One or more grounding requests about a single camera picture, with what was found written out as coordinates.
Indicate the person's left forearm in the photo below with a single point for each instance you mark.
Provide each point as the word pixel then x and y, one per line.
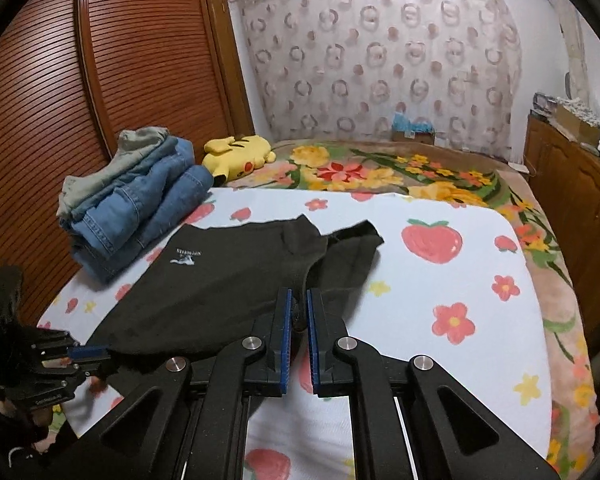
pixel 10 452

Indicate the white strawberry print sheet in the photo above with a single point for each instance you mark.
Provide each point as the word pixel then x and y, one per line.
pixel 430 350

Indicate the grey-green folded pants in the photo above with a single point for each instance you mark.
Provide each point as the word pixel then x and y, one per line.
pixel 105 175

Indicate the yellow plush toy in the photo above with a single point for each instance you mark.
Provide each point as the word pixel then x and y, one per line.
pixel 240 152

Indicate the beige storage box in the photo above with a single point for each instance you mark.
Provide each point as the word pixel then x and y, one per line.
pixel 580 120

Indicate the floral blanket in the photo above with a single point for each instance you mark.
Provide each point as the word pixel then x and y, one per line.
pixel 380 170

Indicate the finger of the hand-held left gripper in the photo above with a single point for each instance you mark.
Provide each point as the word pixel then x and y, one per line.
pixel 80 374
pixel 89 353

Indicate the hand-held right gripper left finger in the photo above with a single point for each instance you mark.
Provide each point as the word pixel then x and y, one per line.
pixel 286 345

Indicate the black pants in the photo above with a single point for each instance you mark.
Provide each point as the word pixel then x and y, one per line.
pixel 220 280

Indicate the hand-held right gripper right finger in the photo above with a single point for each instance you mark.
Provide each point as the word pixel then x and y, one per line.
pixel 314 345

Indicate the brown louvered wooden wardrobe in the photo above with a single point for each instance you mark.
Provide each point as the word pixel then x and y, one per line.
pixel 145 60

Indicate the brown wooden cabinet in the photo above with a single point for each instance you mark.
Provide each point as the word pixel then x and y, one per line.
pixel 570 185

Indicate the faded blue folded jeans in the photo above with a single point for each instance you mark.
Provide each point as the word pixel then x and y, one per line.
pixel 152 160

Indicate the small cardboard box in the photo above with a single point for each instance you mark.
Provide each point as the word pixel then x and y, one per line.
pixel 414 136

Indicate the blue crumpled bag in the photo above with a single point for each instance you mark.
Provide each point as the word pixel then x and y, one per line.
pixel 410 121

